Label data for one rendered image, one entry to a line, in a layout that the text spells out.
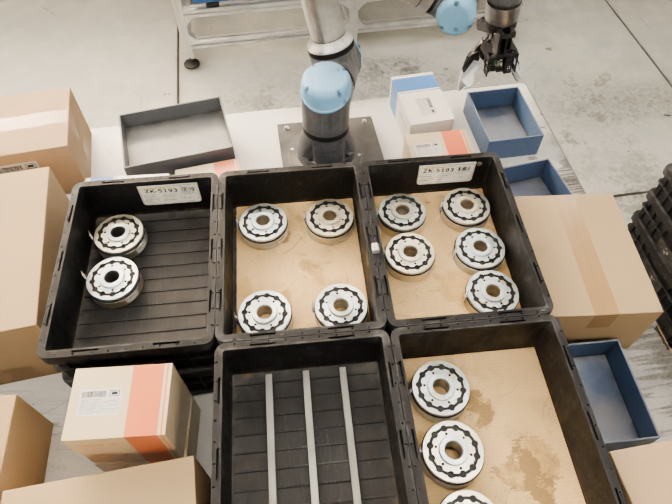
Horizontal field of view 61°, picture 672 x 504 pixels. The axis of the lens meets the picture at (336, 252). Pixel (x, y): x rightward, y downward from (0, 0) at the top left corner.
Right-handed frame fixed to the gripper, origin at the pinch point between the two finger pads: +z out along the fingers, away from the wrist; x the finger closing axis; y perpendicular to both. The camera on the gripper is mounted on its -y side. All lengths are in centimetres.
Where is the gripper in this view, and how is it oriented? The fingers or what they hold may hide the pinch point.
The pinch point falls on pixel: (487, 84)
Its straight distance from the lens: 155.0
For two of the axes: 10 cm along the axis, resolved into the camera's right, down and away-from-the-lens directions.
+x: 9.9, -1.6, 0.0
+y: 1.3, 8.1, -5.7
